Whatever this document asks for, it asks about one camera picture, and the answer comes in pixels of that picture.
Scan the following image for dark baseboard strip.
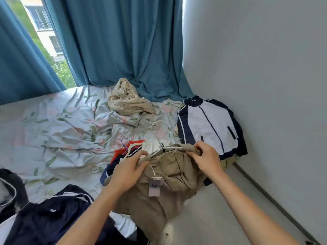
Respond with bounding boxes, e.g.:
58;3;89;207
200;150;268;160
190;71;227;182
232;162;321;245

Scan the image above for person's left hand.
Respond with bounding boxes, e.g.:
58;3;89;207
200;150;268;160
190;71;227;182
107;150;151;195

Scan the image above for black fuzzy hooded garment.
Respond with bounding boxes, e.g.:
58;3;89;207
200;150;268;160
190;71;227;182
0;168;29;224

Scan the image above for small navy garment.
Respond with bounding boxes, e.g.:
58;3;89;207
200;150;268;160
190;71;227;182
99;162;121;187

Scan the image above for purple hanger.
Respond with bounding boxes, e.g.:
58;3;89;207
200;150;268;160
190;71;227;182
120;137;130;155

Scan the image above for beige floral garment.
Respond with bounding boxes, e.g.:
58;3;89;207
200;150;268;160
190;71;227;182
107;78;159;117

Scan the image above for person's right hand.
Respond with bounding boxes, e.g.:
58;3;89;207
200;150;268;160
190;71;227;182
185;141;227;180

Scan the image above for teal curtain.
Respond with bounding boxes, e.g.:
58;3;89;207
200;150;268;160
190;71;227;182
42;0;195;103
0;0;67;106

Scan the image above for white hanger with red garment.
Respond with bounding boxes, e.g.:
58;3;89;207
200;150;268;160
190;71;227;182
123;141;149;159

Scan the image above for person's right forearm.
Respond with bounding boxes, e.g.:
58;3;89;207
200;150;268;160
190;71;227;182
213;171;302;245

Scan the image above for navy garment with white stripes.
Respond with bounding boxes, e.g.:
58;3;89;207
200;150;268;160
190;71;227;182
0;184;149;245

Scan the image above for floral bed sheet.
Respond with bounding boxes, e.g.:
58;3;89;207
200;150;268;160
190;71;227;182
0;85;185;239

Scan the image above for pale paper clothing tag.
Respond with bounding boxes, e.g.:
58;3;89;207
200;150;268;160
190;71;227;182
147;176;165;197

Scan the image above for red garment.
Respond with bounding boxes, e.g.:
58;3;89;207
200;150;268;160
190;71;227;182
110;140;147;164

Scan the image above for white and navy jacket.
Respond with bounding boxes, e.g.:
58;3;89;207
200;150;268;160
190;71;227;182
176;95;248;161

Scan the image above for white hanger in khaki garment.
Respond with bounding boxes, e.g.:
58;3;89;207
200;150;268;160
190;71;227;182
150;143;185;158

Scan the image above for khaki garment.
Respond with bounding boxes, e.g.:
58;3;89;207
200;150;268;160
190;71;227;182
104;143;208;245

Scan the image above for window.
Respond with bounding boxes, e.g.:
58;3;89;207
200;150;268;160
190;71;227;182
4;0;77;89

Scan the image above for person's left forearm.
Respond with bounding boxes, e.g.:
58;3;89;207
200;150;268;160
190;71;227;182
56;186;122;245

